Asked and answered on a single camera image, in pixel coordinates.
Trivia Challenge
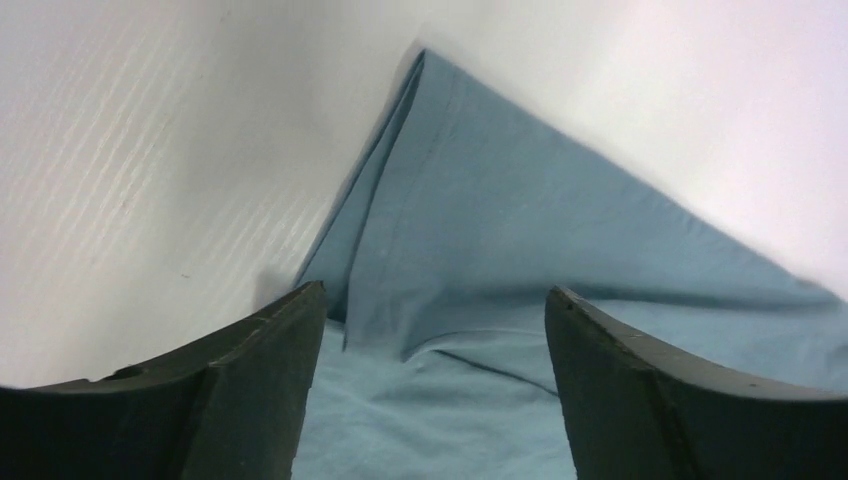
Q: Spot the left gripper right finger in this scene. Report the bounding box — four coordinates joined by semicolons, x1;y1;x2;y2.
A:
545;288;847;479

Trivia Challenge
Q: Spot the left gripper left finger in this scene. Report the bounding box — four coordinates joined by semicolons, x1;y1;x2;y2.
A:
1;282;326;479

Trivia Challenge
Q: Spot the blue-grey t-shirt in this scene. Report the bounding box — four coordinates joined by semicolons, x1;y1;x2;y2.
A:
293;50;847;479

